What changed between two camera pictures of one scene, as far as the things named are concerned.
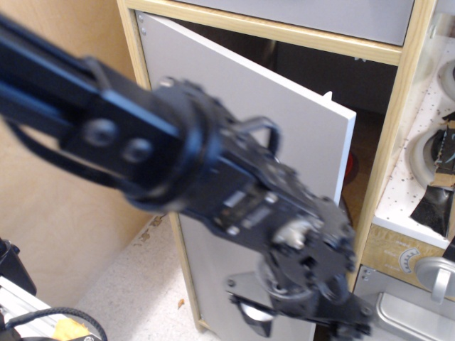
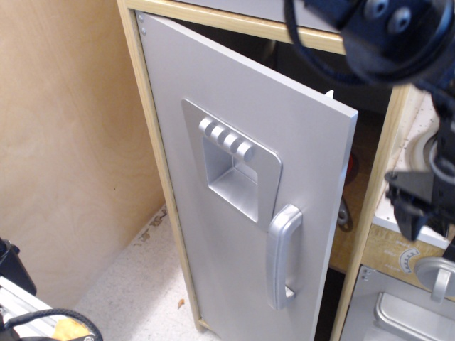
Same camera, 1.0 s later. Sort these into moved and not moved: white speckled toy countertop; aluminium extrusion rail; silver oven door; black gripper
Moved: black gripper
Not moved: white speckled toy countertop; silver oven door; aluminium extrusion rail
